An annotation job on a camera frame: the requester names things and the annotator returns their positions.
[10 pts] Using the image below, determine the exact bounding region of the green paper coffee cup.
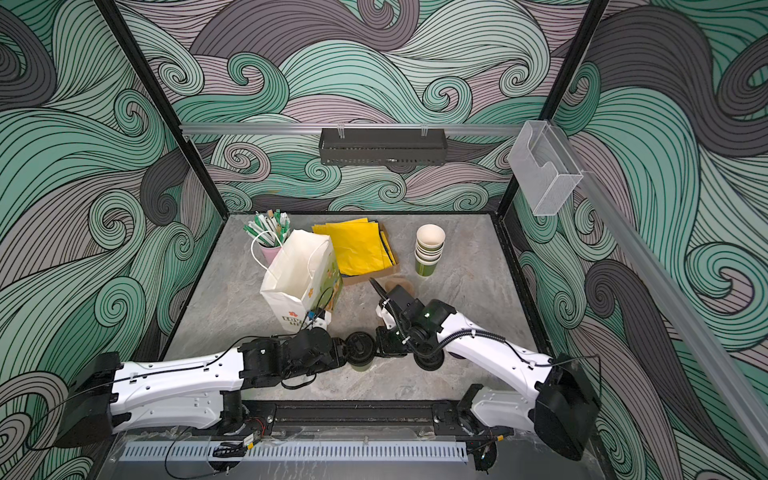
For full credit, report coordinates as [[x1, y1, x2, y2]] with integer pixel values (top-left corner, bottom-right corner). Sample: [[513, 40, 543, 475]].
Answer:
[[351, 362, 373, 372]]

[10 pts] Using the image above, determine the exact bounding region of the white paper takeout bag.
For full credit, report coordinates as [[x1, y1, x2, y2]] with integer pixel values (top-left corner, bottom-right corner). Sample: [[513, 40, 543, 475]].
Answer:
[[259, 230, 343, 333]]

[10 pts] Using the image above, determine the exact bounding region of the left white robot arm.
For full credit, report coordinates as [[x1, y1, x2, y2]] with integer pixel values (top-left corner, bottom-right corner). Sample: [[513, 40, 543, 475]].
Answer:
[[54, 328, 347, 448]]

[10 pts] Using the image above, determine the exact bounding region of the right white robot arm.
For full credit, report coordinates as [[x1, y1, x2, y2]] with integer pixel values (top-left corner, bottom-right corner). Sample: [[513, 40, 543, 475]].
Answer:
[[370, 280, 601, 460]]

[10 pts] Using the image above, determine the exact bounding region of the black coffee lid stack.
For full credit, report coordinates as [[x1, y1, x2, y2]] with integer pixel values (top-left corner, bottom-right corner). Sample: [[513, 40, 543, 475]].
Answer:
[[413, 351, 445, 372]]

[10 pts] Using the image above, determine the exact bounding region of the brown pulp cup carrier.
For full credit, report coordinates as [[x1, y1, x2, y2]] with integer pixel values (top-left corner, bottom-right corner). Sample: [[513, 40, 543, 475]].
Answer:
[[384, 276, 416, 297]]

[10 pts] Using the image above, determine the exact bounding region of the brown cardboard napkin tray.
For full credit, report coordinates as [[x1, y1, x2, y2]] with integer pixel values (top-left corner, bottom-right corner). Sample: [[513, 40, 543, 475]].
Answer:
[[342, 223, 401, 286]]

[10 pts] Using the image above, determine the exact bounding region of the yellow napkin stack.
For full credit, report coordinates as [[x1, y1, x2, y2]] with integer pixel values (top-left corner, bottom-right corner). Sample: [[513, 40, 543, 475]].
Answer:
[[312, 218, 396, 276]]

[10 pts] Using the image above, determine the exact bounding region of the stack of green paper cups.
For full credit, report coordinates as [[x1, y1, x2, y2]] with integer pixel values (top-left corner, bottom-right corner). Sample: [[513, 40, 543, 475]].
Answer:
[[414, 224, 446, 277]]

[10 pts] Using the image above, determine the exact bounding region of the pink cup of stirrers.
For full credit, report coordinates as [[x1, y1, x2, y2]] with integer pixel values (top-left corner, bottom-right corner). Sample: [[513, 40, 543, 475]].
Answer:
[[243, 210, 292, 265]]

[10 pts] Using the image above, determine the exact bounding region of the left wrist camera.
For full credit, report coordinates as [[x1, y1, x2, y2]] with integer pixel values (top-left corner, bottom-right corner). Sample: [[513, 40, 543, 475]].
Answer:
[[306, 308, 332, 329]]

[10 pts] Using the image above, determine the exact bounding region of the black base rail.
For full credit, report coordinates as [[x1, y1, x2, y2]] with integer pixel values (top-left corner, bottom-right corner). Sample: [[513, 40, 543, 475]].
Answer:
[[113, 398, 595, 438]]

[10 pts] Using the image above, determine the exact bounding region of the white slotted cable duct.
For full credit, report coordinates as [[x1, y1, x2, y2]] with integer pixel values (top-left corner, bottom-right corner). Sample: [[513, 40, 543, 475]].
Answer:
[[119, 441, 469, 463]]

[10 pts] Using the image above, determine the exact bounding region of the black wall-mounted tray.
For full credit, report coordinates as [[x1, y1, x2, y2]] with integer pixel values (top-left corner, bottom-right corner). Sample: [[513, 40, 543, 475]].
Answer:
[[318, 127, 448, 166]]

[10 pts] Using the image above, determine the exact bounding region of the clear acrylic wall holder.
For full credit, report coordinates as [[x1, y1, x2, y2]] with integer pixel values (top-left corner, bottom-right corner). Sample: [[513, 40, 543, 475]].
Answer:
[[507, 120, 583, 217]]

